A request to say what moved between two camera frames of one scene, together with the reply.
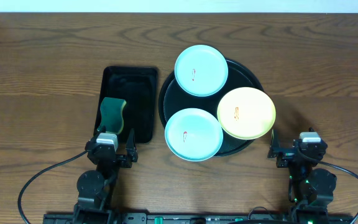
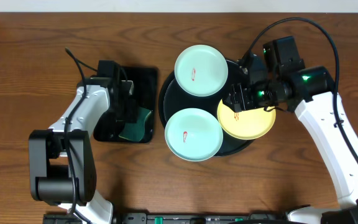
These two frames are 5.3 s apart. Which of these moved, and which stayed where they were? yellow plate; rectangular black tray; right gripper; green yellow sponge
Moved: right gripper; green yellow sponge
Stayed: yellow plate; rectangular black tray
